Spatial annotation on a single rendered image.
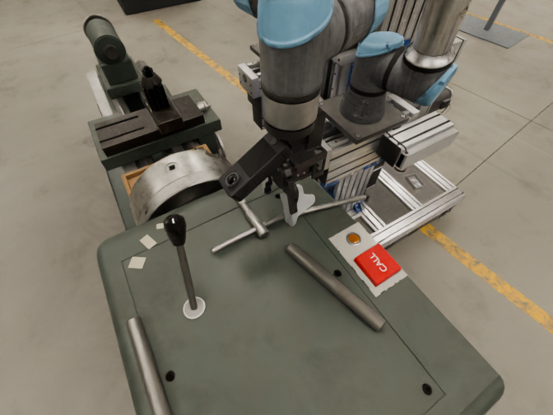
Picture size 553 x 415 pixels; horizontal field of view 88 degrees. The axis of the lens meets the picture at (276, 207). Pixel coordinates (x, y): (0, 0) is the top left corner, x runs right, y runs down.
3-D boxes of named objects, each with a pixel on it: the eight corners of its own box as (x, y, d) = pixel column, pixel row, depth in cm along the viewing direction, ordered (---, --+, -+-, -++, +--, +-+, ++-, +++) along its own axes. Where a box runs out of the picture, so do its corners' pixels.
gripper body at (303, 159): (323, 178, 49) (335, 118, 39) (281, 198, 46) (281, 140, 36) (299, 151, 52) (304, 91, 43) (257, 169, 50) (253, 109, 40)
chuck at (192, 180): (259, 224, 95) (243, 159, 69) (171, 273, 88) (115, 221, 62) (254, 216, 97) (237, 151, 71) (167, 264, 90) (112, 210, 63)
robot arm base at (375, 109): (364, 92, 101) (371, 64, 93) (394, 114, 94) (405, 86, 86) (329, 104, 97) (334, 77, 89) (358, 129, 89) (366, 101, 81)
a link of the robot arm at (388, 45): (363, 67, 92) (374, 20, 81) (401, 83, 87) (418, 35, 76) (341, 82, 87) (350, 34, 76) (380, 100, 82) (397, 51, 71)
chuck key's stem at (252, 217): (232, 201, 61) (259, 240, 55) (231, 194, 59) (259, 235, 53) (241, 197, 62) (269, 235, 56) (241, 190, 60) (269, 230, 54)
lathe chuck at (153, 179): (254, 216, 97) (237, 151, 71) (167, 264, 90) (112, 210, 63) (242, 199, 101) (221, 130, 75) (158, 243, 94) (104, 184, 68)
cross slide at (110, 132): (205, 123, 129) (203, 114, 125) (107, 157, 116) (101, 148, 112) (191, 102, 138) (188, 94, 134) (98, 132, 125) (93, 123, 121)
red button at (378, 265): (398, 272, 52) (402, 267, 51) (374, 288, 50) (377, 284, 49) (376, 247, 55) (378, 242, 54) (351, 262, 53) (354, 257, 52)
